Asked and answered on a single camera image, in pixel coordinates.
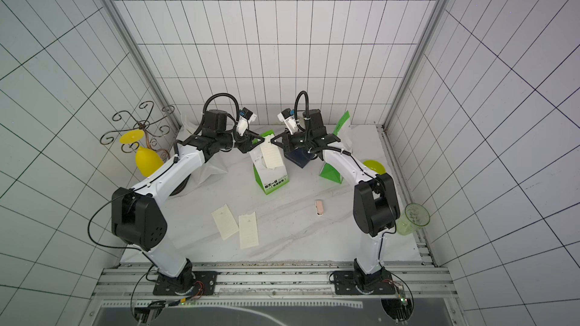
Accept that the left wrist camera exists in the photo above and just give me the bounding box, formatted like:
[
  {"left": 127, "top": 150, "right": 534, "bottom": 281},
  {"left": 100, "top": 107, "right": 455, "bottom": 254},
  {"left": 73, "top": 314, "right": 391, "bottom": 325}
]
[{"left": 237, "top": 107, "right": 257, "bottom": 136}]

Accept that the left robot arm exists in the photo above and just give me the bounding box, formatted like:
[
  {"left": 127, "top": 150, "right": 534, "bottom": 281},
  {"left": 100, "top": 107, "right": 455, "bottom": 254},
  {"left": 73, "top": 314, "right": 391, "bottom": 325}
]
[{"left": 111, "top": 108, "right": 264, "bottom": 279}]

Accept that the navy beige bag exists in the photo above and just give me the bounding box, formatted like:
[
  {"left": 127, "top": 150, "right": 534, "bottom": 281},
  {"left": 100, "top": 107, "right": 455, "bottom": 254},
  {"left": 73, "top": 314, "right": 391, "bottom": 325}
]
[{"left": 284, "top": 148, "right": 317, "bottom": 168}]

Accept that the yellow saucer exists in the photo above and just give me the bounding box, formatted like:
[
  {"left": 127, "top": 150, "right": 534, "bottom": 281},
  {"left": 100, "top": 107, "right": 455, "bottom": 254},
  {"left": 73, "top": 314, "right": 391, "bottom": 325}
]
[{"left": 119, "top": 129, "right": 145, "bottom": 145}]

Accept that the aluminium rail frame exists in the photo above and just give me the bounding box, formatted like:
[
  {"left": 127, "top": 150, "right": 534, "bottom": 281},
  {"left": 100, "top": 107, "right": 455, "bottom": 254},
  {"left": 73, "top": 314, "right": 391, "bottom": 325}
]
[{"left": 80, "top": 262, "right": 467, "bottom": 325}]

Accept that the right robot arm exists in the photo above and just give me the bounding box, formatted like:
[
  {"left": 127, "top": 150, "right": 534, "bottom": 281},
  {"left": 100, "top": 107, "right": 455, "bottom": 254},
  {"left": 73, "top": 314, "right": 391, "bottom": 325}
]
[{"left": 270, "top": 109, "right": 400, "bottom": 291}]

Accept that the green glass coaster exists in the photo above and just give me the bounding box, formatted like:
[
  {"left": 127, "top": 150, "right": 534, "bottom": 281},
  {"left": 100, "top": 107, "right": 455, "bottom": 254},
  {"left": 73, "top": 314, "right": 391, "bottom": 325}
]
[{"left": 396, "top": 203, "right": 430, "bottom": 235}]

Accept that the pink stapler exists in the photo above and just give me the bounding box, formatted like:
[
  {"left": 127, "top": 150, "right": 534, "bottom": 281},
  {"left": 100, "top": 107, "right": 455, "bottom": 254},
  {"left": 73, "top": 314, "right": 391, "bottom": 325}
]
[{"left": 315, "top": 200, "right": 324, "bottom": 216}]

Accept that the cream receipt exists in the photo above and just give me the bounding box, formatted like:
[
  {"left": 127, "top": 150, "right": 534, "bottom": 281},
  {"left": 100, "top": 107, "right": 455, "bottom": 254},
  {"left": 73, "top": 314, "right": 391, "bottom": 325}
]
[
  {"left": 239, "top": 213, "right": 259, "bottom": 249},
  {"left": 211, "top": 205, "right": 239, "bottom": 241},
  {"left": 260, "top": 142, "right": 284, "bottom": 169}
]

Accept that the black scroll metal stand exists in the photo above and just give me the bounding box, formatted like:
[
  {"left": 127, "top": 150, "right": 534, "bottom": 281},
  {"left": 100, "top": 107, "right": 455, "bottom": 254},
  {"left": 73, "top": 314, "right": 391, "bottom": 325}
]
[{"left": 100, "top": 101, "right": 175, "bottom": 154}]

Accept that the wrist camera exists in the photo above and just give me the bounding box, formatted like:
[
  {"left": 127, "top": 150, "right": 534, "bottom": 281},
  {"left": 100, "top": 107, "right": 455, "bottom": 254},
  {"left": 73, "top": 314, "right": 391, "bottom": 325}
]
[
  {"left": 277, "top": 108, "right": 300, "bottom": 134},
  {"left": 237, "top": 107, "right": 257, "bottom": 136}
]

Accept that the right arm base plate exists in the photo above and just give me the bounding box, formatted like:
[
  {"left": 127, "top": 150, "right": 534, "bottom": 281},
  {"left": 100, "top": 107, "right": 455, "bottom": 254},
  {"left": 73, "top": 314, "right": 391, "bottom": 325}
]
[{"left": 329, "top": 270, "right": 397, "bottom": 296}]

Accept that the green bowl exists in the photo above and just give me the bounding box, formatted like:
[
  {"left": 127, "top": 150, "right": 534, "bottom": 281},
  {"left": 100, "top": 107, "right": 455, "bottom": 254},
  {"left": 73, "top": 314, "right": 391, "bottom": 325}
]
[{"left": 363, "top": 160, "right": 386, "bottom": 175}]

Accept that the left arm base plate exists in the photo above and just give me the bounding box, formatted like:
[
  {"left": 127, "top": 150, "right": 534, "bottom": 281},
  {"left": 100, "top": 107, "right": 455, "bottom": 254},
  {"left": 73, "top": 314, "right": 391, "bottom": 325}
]
[{"left": 153, "top": 271, "right": 218, "bottom": 297}]

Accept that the green white bag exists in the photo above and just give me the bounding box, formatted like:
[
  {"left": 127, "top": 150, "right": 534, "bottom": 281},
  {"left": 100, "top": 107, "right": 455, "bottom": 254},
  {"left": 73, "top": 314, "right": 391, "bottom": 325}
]
[
  {"left": 319, "top": 111, "right": 354, "bottom": 185},
  {"left": 250, "top": 130, "right": 289, "bottom": 195}
]

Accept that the white paper bag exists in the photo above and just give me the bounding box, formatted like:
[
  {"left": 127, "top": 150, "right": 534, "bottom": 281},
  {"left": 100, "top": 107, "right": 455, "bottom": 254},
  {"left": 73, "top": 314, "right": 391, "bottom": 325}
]
[{"left": 174, "top": 116, "right": 230, "bottom": 198}]

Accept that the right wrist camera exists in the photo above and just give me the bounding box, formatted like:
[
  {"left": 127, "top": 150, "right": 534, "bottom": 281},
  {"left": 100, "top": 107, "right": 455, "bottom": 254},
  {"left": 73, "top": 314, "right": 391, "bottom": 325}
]
[{"left": 277, "top": 108, "right": 300, "bottom": 134}]

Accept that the yellow cup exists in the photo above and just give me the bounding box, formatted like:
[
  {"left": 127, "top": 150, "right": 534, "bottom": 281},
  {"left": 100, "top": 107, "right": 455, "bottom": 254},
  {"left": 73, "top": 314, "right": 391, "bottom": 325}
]
[{"left": 135, "top": 147, "right": 164, "bottom": 177}]

